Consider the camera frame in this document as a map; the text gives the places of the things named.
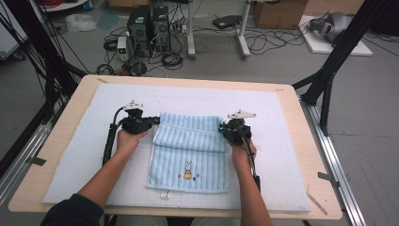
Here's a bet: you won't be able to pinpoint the white round table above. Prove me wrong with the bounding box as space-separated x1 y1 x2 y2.
39 0 88 13

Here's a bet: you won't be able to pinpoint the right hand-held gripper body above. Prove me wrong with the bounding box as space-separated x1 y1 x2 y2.
224 109 257 146

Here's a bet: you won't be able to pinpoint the teal sheet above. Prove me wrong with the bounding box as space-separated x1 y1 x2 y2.
95 10 120 31

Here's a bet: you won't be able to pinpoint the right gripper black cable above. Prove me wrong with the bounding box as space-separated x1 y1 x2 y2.
233 121 262 192

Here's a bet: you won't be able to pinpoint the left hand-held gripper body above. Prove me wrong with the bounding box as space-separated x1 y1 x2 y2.
120 100 153 136

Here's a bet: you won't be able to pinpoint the grey headset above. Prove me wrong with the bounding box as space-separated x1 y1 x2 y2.
307 11 354 43

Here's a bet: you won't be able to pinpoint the loose black floor cables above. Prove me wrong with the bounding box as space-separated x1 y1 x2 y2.
244 26 310 56

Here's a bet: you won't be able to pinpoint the dark sleeve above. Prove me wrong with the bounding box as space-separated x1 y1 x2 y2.
40 193 105 226

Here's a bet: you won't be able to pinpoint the black tape piece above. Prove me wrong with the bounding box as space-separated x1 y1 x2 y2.
26 155 47 167
317 171 341 188

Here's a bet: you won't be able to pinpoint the white floor board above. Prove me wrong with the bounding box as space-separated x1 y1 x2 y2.
297 14 375 57

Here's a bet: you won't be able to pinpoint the white power supply unit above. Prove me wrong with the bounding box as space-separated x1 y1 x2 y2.
116 36 130 62

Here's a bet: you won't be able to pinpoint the black frame with cables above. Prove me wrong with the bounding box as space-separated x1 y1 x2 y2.
0 0 88 177

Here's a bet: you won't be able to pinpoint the thin wooden stick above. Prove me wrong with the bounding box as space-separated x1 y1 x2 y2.
305 191 328 217

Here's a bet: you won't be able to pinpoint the brown cardboard box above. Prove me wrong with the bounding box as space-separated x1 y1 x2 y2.
252 0 309 30

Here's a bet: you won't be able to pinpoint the slim black computer tower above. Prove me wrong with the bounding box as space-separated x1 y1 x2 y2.
152 5 172 53

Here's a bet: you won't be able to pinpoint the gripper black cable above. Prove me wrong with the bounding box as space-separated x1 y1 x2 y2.
233 121 262 192
102 106 126 168

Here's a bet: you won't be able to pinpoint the flat black device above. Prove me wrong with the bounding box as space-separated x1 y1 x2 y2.
212 14 243 30

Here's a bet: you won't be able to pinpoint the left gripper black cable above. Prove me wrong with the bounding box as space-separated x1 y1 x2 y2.
102 106 126 168

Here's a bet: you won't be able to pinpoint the white desk leg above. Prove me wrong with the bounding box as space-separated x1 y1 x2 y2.
186 0 197 60
236 0 252 60

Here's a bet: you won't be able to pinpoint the blue striped towel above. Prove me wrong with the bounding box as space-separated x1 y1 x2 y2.
144 111 230 201

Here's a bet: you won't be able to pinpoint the person's right hand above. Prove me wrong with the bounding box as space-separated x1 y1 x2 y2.
228 138 258 166

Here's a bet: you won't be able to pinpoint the clear plastic bag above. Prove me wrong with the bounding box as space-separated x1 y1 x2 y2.
65 13 98 34

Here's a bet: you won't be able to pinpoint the white foam mat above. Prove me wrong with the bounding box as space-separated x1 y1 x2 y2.
41 83 313 213

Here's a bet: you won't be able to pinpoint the black frame strut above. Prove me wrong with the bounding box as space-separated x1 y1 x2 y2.
291 0 390 137

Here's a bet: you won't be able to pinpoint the aluminium rail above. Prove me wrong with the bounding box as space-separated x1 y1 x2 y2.
299 98 368 226
0 103 69 208

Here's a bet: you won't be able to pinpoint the black cable coil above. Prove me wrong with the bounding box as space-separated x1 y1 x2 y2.
161 51 184 71
103 39 119 53

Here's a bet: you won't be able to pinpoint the large black computer tower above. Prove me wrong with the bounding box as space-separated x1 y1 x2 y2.
126 5 153 58

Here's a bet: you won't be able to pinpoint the white cabinet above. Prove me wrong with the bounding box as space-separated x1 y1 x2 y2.
0 0 29 60

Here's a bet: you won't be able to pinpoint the person's left hand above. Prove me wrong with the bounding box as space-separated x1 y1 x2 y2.
116 128 149 157

